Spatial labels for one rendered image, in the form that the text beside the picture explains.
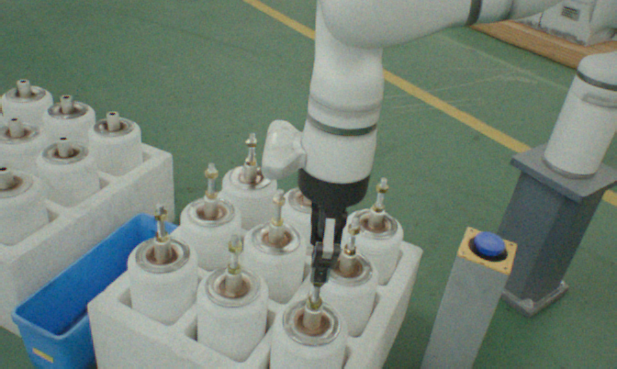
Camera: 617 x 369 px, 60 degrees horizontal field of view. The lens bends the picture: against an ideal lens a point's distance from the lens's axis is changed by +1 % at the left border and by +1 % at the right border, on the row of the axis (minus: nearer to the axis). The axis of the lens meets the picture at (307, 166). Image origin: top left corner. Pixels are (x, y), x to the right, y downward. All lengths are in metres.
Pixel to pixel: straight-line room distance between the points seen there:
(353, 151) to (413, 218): 0.84
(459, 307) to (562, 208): 0.33
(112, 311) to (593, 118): 0.81
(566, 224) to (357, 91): 0.68
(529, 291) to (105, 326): 0.79
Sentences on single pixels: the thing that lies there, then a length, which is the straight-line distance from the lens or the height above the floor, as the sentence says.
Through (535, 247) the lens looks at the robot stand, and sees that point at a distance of 1.12.
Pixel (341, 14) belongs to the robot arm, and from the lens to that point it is 0.44.
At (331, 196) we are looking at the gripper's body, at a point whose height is 0.48.
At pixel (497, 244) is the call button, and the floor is 0.33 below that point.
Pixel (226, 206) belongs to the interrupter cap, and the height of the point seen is 0.25.
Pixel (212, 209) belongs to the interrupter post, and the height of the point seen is 0.26.
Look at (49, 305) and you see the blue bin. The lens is 1.00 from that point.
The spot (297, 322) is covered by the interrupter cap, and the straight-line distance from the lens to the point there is 0.71.
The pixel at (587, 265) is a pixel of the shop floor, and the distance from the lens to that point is 1.40.
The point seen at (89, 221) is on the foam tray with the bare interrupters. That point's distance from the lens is 1.03.
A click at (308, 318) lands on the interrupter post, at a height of 0.27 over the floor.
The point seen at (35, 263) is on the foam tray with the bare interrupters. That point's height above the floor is 0.15.
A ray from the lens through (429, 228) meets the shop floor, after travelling 1.33.
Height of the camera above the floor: 0.78
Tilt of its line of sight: 32 degrees down
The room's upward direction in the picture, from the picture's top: 7 degrees clockwise
